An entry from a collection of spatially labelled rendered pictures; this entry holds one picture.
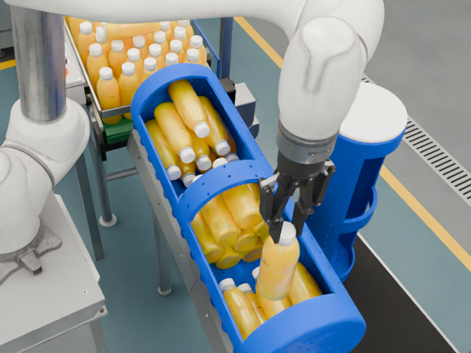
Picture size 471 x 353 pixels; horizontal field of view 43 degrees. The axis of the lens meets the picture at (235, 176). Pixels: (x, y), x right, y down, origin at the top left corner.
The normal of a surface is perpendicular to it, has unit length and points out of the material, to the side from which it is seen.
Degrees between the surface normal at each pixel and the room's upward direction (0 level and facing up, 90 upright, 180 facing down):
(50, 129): 56
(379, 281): 0
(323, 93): 84
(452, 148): 0
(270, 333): 40
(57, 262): 0
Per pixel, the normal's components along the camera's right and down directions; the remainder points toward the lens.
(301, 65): -0.69, 0.35
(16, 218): 0.76, 0.48
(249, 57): 0.06, -0.65
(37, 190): 0.96, 0.20
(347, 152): -0.42, 0.67
